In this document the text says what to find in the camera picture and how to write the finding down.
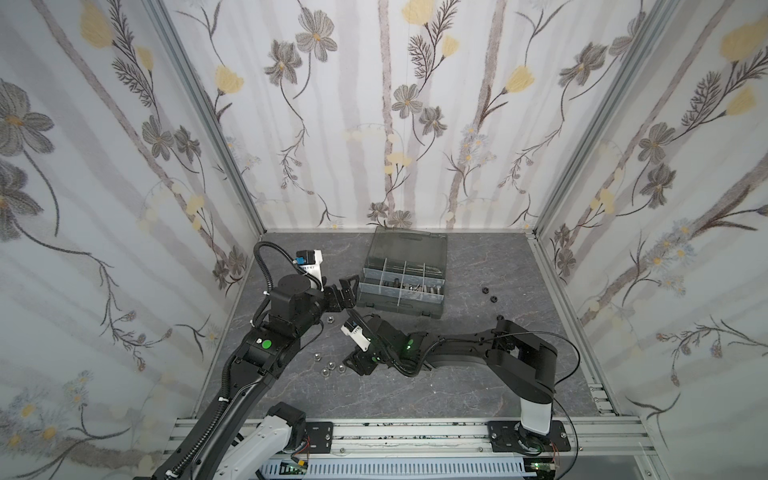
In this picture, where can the silver nut cluster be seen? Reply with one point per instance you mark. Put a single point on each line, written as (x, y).
(328, 366)

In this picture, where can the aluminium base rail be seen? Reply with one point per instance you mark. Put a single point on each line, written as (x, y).
(455, 437)

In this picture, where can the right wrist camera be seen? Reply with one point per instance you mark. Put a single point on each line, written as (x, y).
(357, 334)

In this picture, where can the white slotted cable duct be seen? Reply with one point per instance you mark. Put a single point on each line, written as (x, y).
(400, 468)

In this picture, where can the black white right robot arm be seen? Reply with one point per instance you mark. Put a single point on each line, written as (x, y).
(520, 358)

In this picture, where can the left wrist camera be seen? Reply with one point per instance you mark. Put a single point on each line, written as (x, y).
(310, 262)

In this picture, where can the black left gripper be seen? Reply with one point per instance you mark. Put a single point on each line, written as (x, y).
(347, 298)

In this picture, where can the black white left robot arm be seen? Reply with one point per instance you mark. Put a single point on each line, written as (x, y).
(245, 379)

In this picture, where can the green compartment organizer box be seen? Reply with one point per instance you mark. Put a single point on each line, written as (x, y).
(405, 272)

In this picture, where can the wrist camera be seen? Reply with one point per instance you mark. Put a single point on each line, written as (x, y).
(310, 262)
(357, 334)

